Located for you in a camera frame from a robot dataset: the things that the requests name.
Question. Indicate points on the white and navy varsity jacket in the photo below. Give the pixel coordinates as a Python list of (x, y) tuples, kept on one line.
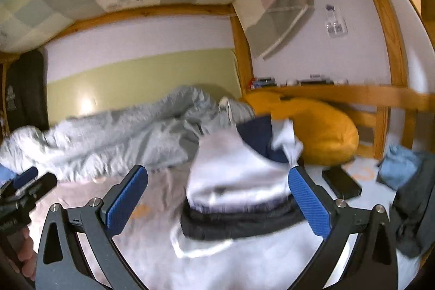
[(231, 167)]

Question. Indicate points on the light blue cloth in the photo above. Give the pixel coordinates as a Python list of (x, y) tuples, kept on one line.
[(397, 167)]

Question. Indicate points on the grey duvet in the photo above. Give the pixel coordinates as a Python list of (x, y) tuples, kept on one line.
[(119, 137)]

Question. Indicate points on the yellow pillow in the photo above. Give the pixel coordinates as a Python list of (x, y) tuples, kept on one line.
[(323, 133)]

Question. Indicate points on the folded black padded jacket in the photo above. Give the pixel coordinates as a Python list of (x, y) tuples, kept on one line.
[(238, 225)]

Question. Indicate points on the person's left hand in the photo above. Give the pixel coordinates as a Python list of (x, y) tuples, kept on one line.
[(27, 252)]

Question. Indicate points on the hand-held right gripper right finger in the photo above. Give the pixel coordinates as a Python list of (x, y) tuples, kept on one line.
[(309, 201)]

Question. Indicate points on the wooden bunk bed frame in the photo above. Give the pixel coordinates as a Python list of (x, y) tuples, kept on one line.
[(373, 94)]

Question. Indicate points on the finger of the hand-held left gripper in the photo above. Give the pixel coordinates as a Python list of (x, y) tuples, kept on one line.
[(40, 186), (27, 177)]

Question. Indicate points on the white wall socket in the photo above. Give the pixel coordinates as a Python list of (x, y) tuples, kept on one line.
[(336, 26)]

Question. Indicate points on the flat black box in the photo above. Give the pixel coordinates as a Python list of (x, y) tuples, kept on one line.
[(341, 183)]

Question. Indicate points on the stack of small boxes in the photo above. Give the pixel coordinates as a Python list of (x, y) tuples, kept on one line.
[(263, 82)]

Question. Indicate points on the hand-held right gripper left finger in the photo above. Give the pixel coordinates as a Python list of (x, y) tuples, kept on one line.
[(127, 198)]

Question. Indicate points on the black hanging garment bag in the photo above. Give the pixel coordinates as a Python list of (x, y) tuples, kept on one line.
[(23, 89)]

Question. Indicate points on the hanging checkered cloth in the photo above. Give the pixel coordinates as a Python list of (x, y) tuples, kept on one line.
[(272, 21)]

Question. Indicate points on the dark grey clothes pile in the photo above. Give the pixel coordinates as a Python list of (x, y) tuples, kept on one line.
[(414, 208)]

